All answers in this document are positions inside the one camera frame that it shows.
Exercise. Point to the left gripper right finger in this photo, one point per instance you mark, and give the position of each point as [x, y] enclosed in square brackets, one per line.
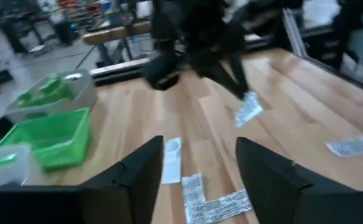
[277, 193]

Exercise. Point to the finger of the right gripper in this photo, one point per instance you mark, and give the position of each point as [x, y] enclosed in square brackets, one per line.
[240, 74]
[231, 84]

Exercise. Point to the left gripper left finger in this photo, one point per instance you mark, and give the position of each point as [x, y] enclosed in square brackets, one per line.
[131, 193]

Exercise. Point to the white wrapper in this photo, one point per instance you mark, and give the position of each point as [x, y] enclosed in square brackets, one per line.
[248, 109]
[224, 205]

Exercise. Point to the white bandage wrapper bold print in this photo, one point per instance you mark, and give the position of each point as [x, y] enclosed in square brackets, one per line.
[355, 144]

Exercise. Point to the green bottle PERT label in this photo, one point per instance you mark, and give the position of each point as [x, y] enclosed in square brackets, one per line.
[61, 91]

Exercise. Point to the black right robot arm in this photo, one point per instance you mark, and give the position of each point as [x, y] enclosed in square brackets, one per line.
[184, 15]

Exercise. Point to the white paper strip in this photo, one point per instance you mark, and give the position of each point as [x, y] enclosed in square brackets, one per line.
[172, 161]

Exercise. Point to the small white printed packet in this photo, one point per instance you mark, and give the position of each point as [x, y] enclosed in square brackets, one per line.
[193, 193]

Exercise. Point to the green plastic basket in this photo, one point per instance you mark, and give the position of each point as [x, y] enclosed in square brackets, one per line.
[53, 140]

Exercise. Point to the wooden top workbench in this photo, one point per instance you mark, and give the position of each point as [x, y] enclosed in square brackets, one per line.
[115, 31]

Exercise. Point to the beige plastic bin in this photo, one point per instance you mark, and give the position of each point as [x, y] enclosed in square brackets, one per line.
[75, 93]
[3, 177]

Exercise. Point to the person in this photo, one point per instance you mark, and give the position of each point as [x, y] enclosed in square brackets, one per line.
[361, 37]

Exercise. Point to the green flat item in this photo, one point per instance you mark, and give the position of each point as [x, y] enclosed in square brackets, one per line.
[0, 160]

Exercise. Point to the computer tower blue lights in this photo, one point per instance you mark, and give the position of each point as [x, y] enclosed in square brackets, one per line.
[64, 31]

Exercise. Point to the grey metal workbench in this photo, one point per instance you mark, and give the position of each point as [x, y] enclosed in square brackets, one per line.
[19, 28]

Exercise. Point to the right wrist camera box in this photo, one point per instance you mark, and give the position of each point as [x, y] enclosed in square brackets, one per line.
[162, 73]

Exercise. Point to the aluminium frame post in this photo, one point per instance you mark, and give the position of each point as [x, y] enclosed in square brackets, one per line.
[293, 31]

